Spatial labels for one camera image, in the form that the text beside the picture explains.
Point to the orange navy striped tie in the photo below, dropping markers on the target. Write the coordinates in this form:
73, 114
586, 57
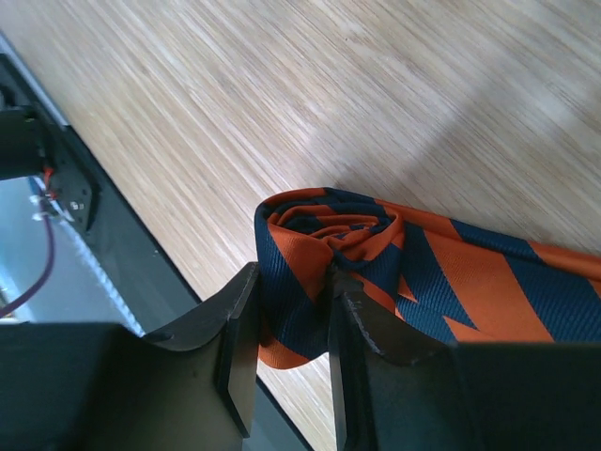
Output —
448, 279

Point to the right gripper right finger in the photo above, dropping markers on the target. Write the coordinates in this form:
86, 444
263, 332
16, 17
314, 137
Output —
394, 388

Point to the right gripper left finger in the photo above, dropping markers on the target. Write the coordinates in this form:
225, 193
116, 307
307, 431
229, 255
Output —
189, 385

